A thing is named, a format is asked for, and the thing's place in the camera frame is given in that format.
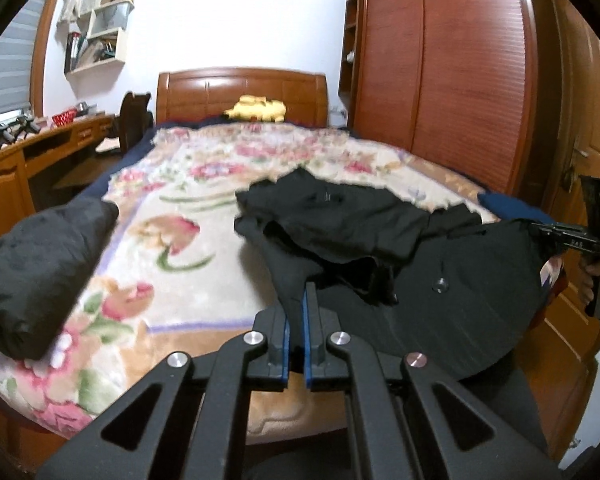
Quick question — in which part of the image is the wooden bed headboard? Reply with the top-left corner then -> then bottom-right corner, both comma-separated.
156,66 -> 329,129

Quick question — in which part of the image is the white wall shelf unit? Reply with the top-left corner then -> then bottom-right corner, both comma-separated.
62,0 -> 137,75

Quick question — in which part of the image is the metal door handle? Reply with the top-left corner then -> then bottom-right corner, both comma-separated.
559,147 -> 592,194

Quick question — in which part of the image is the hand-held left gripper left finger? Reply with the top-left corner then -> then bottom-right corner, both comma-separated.
35,305 -> 291,480

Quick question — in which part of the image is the black buttoned coat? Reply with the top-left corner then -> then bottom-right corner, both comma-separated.
234,167 -> 563,382

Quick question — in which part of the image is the yellow plush toy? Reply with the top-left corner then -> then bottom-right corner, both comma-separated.
222,94 -> 287,124

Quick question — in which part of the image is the wooden louvred wardrobe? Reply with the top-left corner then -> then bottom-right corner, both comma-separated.
337,0 -> 539,197

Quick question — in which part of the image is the wooden window frame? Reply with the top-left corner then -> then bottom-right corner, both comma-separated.
29,0 -> 74,117

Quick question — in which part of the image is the dark wooden chair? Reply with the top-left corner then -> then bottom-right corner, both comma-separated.
114,90 -> 154,154

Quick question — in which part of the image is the grey window blind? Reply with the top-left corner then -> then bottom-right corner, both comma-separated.
0,0 -> 52,122

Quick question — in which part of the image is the navy cloth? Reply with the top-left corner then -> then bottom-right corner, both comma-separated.
479,192 -> 554,224

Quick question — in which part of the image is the dark grey jacket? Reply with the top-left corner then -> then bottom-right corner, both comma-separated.
0,195 -> 121,362

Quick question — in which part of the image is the person's right hand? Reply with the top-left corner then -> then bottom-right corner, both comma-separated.
580,260 -> 600,312

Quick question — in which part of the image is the floral blanket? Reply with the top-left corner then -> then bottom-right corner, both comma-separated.
0,122 -> 566,450

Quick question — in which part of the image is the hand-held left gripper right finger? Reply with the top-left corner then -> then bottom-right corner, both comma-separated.
304,281 -> 563,480

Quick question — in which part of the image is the wooden desk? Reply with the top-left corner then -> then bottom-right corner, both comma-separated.
0,112 -> 117,252

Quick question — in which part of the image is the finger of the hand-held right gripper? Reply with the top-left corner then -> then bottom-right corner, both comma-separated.
527,221 -> 588,255

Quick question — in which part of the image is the wooden door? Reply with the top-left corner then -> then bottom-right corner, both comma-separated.
524,0 -> 600,458

